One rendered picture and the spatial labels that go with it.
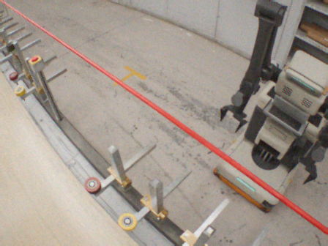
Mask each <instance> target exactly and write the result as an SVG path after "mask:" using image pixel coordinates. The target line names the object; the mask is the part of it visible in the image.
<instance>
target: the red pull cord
mask: <svg viewBox="0 0 328 246"><path fill-rule="evenodd" d="M0 1H1V2H3V3H4V4H5V5H7V6H8V7H10V9H12V10H13V11H16V12H17V13H18V14H20V15H21V16H22V17H24V18H25V19H26V20H28V21H30V22H31V23H32V24H34V25H35V26H36V27H38V28H40V29H41V30H43V31H44V32H45V33H46V34H49V36H51V37H52V38H54V39H55V40H56V41H58V42H59V43H61V44H62V45H64V46H65V47H66V48H68V49H69V50H71V51H72V52H73V53H75V54H76V55H78V56H79V57H81V58H82V59H83V60H85V61H86V62H88V63H89V64H90V65H91V66H93V67H95V68H96V69H97V70H99V71H100V72H102V73H104V75H106V76H108V77H109V78H110V79H111V80H112V81H115V82H116V83H117V84H118V85H120V86H122V87H123V88H124V89H126V90H127V91H129V92H130V93H131V94H133V95H134V96H136V97H137V98H138V99H139V100H141V101H143V102H144V103H146V104H147V105H148V106H150V107H151V108H153V109H154V111H156V112H158V113H160V114H161V115H163V116H164V117H165V118H167V119H168V120H169V121H171V122H173V123H174V124H175V125H176V126H177V127H178V128H180V129H181V130H183V131H184V132H186V133H188V134H189V135H190V136H192V137H193V138H194V139H196V140H197V141H198V142H200V144H203V145H204V146H205V147H207V149H209V150H210V151H212V152H214V153H215V154H216V155H218V156H219V157H221V158H223V160H225V161H226V162H227V163H229V164H230V165H232V166H233V167H234V168H235V169H237V170H238V171H240V172H242V173H243V174H244V175H245V176H246V177H247V178H250V180H253V181H254V182H255V183H256V184H257V185H259V186H260V187H262V188H263V189H264V190H266V191H267V192H269V193H270V194H271V195H273V196H274V197H276V198H277V199H279V201H281V202H283V203H284V204H285V205H286V206H288V207H289V208H291V209H292V210H294V211H295V212H296V213H297V214H298V215H300V216H301V217H303V218H304V219H306V220H307V221H308V222H309V223H312V225H314V226H315V227H317V228H318V229H319V230H321V231H322V232H324V233H325V234H326V235H327V236H328V228H327V227H326V226H325V225H323V224H322V223H320V222H319V221H317V220H316V219H315V218H314V217H312V216H310V215H309V214H308V213H307V212H305V211H304V210H302V209H301V208H299V207H298V206H297V205H296V204H294V203H293V202H292V201H290V200H289V199H287V198H286V197H285V196H283V195H282V194H280V193H279V192H278V191H276V190H275V189H274V188H272V187H271V186H270V185H268V184H267V183H266V182H264V181H262V179H260V178H258V177H257V176H256V175H254V174H253V173H252V172H250V171H249V170H247V169H246V168H245V167H244V166H242V165H240V164H239V163H238V162H236V161H235V160H234V159H232V158H231V157H229V156H228V155H227V154H225V153H224V152H222V151H221V150H220V149H218V148H217V147H215V145H213V144H212V143H210V142H208V141H207V140H206V139H204V138H202V137H201V136H200V135H199V134H198V133H196V132H195V131H192V130H191V129H190V128H189V127H188V126H186V125H185V124H183V123H181V122H180V121H179V120H178V119H176V118H174V116H172V115H171V114H170V113H167V112H166V111H164V110H163V109H162V108H160V107H159V106H157V105H155V104H154V103H153V102H152V101H151V100H149V99H148V98H145V97H144V96H143V95H141V94H140V93H139V92H137V91H136V90H134V89H132V87H130V86H128V85H127V84H125V83H124V82H123V81H121V80H119V79H118V78H117V77H115V76H114V75H113V74H110V73H109V71H106V70H105V69H104V68H102V67H101V66H100V65H98V64H96V63H95V62H93V61H92V60H90V59H89V58H88V57H86V56H85V55H83V54H82V53H80V52H79V51H77V50H76V49H74V48H72V46H71V47H70V45H68V44H67V43H65V42H64V41H62V40H61V39H59V38H58V37H56V36H55V35H53V34H52V33H50V32H49V31H48V30H46V29H44V28H43V27H41V26H40V25H39V24H37V23H35V22H34V21H32V20H31V19H30V18H28V17H26V16H25V15H23V14H22V13H21V12H19V11H17V10H16V9H15V8H13V7H11V6H10V5H8V4H7V3H5V2H4V1H3V0H0Z"/></svg>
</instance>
